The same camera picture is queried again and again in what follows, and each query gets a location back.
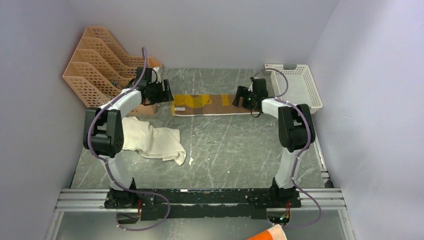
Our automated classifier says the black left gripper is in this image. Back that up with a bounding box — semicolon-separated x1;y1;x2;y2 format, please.
147;79;175;105

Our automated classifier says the yellow brown bear towel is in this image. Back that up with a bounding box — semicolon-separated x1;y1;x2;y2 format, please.
171;94;251;117

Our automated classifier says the white towel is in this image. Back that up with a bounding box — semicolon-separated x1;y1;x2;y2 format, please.
122;116;187;166

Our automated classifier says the white plastic basket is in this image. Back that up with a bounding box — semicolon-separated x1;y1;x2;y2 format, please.
267;63;323;114

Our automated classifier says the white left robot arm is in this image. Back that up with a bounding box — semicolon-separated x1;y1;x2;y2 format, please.
83;67;174;209

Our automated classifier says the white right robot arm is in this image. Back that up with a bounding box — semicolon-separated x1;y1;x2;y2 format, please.
232;78;316;208

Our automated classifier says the orange plastic file rack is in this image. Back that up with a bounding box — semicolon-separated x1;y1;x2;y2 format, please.
62;26;163;108

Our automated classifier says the orange white striped object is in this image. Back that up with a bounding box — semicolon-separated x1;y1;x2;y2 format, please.
247;224;287;240

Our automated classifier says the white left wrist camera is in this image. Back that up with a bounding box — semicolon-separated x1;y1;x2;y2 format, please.
152;66;163;83

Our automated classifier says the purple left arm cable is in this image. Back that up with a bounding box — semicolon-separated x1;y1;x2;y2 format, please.
86;46;171;232

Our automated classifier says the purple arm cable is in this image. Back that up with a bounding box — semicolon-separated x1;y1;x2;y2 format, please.
86;46;171;232
253;67;323;229

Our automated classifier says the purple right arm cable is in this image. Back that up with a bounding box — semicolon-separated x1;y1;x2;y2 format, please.
253;67;323;229

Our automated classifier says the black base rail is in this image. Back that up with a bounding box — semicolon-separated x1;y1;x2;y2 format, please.
102;186;302;221

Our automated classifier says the aluminium frame rail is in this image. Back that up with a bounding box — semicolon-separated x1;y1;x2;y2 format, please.
55;188;347;212

